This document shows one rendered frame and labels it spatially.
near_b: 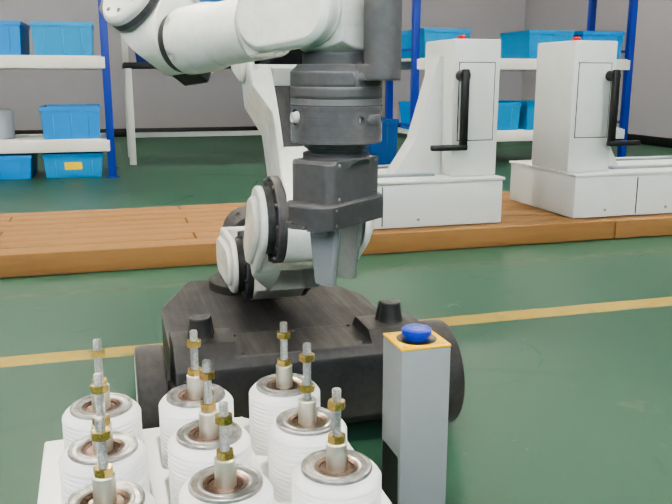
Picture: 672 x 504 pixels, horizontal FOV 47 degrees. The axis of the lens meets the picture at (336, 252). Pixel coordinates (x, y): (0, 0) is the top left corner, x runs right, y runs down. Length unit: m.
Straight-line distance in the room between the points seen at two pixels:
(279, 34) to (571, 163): 2.77
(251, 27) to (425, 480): 0.65
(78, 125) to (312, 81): 4.80
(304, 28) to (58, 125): 4.82
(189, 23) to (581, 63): 2.69
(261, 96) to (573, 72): 2.25
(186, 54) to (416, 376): 0.49
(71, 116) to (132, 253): 2.77
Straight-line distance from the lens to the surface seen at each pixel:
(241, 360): 1.35
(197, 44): 0.84
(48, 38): 5.47
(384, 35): 0.71
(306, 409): 0.94
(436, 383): 1.05
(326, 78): 0.72
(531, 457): 1.47
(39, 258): 2.81
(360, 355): 1.39
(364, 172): 0.76
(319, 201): 0.73
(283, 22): 0.73
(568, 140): 3.42
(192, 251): 2.81
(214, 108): 9.24
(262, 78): 1.33
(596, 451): 1.52
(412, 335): 1.04
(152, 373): 1.35
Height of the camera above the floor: 0.66
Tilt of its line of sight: 13 degrees down
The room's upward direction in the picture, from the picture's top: straight up
